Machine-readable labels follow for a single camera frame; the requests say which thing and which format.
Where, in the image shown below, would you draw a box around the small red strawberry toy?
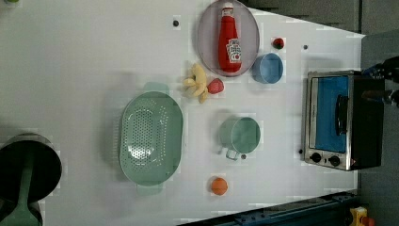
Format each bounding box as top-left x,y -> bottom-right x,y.
272,38 -> 285,50

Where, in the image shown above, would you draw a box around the large red strawberry toy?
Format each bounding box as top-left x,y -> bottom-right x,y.
207,78 -> 224,94

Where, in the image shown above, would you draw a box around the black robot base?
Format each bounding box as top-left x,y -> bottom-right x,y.
1,133 -> 62,226

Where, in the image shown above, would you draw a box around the orange toy fruit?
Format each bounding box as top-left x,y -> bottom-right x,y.
211,177 -> 229,196

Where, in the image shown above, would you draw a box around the yellow banana peel toy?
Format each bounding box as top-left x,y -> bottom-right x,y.
183,63 -> 208,104

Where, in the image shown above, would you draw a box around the red ketchup bottle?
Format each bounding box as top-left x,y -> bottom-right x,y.
218,2 -> 242,73

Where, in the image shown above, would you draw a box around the grey round plate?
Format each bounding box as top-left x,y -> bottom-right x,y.
196,0 -> 260,77

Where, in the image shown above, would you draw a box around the green mug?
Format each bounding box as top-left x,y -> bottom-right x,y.
219,117 -> 261,161

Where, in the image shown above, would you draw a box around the blue metal frame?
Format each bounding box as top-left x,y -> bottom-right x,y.
181,192 -> 359,226

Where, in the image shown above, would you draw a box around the green perforated colander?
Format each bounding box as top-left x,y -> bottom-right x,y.
119,82 -> 184,196

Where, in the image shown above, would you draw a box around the blue bowl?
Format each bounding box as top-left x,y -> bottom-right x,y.
252,53 -> 283,84

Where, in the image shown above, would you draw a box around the yellow emergency stop button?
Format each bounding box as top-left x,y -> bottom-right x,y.
349,206 -> 375,226

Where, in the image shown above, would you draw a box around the black clamp mount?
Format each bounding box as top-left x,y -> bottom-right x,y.
360,56 -> 399,109

